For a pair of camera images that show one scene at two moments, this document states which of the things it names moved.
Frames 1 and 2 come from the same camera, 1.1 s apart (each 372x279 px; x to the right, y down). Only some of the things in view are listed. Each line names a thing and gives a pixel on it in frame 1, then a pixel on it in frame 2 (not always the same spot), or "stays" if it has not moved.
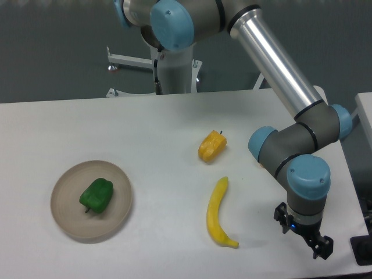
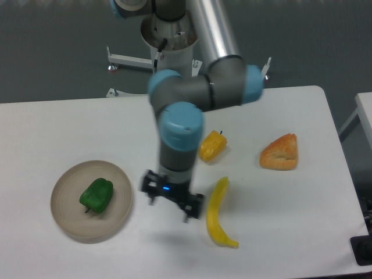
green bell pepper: [97, 196] stays
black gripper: [311, 232] to [177, 192]
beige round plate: [69, 213] stays
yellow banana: [213, 214] stays
